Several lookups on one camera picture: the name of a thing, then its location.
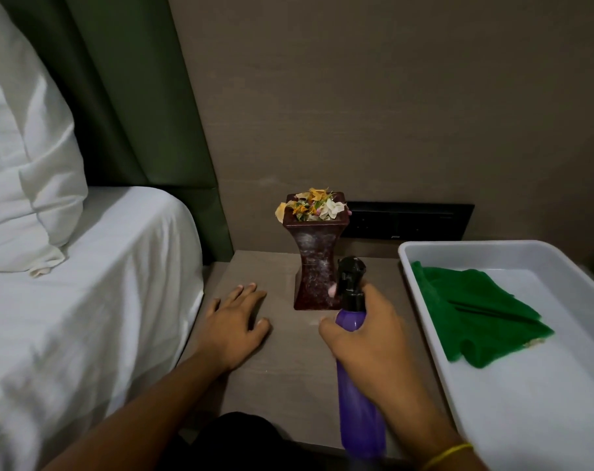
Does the person's left forearm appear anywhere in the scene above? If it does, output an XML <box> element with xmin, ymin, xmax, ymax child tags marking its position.
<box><xmin>41</xmin><ymin>345</ymin><xmax>231</xmax><ymax>471</ymax></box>

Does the yellow wristband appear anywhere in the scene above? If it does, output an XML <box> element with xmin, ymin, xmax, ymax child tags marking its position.
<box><xmin>419</xmin><ymin>442</ymin><xmax>475</xmax><ymax>471</ymax></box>

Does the person's right hand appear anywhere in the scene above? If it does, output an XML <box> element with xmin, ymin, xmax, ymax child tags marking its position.
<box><xmin>318</xmin><ymin>284</ymin><xmax>442</xmax><ymax>418</ymax></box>

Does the green padded headboard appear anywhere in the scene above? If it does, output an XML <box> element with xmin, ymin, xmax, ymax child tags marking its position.
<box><xmin>0</xmin><ymin>0</ymin><xmax>235</xmax><ymax>266</ymax></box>

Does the dark red marble vase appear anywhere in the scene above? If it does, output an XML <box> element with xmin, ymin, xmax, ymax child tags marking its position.
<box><xmin>284</xmin><ymin>192</ymin><xmax>352</xmax><ymax>312</ymax></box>

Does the bed with white sheet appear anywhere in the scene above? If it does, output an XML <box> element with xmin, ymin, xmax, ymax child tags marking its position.
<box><xmin>0</xmin><ymin>185</ymin><xmax>205</xmax><ymax>471</ymax></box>

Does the green cleaning cloth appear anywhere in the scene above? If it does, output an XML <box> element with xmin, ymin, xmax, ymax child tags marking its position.
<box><xmin>409</xmin><ymin>260</ymin><xmax>556</xmax><ymax>370</ymax></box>

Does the person's left hand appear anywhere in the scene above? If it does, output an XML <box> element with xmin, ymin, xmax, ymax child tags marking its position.
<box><xmin>193</xmin><ymin>283</ymin><xmax>271</xmax><ymax>374</ymax></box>

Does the person's black clothing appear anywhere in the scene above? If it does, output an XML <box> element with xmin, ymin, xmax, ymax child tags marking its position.
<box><xmin>157</xmin><ymin>411</ymin><xmax>357</xmax><ymax>471</ymax></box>

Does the white plastic tray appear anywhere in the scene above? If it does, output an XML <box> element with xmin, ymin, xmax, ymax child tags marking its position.
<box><xmin>397</xmin><ymin>239</ymin><xmax>594</xmax><ymax>471</ymax></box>

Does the purple spray bottle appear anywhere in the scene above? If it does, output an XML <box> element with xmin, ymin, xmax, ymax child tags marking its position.
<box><xmin>335</xmin><ymin>256</ymin><xmax>389</xmax><ymax>460</ymax></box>

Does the white pillow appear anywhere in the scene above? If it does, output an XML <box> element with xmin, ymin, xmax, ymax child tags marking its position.
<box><xmin>0</xmin><ymin>0</ymin><xmax>89</xmax><ymax>279</ymax></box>

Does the dried flower bunch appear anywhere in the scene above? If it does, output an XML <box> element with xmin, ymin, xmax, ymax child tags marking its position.
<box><xmin>275</xmin><ymin>187</ymin><xmax>352</xmax><ymax>224</ymax></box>

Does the person's right forearm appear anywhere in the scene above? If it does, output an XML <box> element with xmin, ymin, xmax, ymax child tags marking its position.
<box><xmin>381</xmin><ymin>398</ymin><xmax>490</xmax><ymax>471</ymax></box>

